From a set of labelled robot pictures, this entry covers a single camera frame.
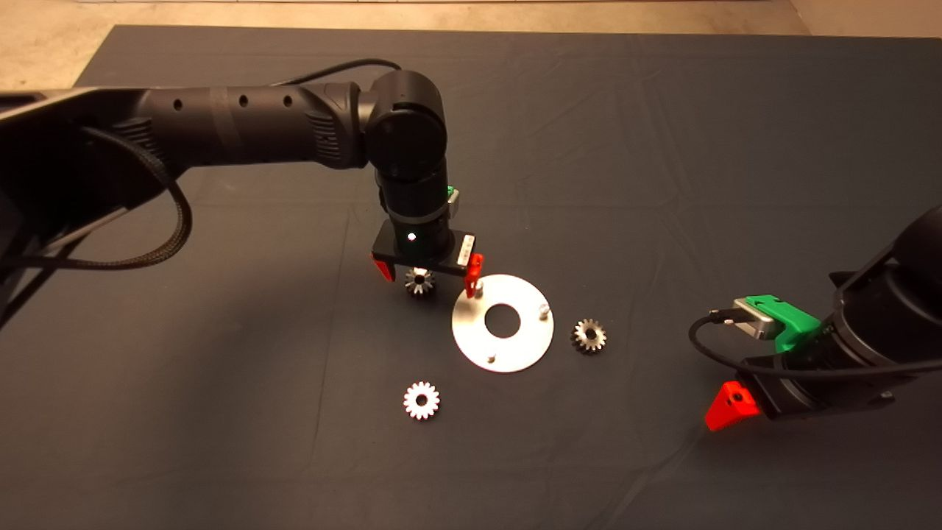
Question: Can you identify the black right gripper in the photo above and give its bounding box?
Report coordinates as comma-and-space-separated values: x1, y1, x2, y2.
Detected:
704, 333, 896, 432

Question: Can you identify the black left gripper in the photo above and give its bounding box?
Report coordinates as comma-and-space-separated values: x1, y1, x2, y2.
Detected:
372, 213, 485, 299

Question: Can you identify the round metal carrier plate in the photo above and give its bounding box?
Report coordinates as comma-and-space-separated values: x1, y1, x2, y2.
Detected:
451, 274, 555, 374

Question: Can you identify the bright steel planetary gear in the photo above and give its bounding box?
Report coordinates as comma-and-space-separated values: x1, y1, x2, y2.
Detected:
403, 381, 441, 421

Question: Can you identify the dark grey table cloth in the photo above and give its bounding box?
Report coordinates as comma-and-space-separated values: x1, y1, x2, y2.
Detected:
0, 24, 942, 530

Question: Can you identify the black camera cable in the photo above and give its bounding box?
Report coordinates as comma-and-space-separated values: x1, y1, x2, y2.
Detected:
689, 309, 942, 381

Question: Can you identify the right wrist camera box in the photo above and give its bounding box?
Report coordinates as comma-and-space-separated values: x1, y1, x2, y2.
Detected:
732, 298, 777, 341

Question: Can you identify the right green camera mount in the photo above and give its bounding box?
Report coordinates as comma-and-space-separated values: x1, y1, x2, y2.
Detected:
743, 294, 822, 353

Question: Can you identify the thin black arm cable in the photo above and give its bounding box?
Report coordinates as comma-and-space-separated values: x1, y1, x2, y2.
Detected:
291, 59, 403, 83

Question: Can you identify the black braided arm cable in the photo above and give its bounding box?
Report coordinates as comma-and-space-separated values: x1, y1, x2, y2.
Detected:
0, 127, 194, 270

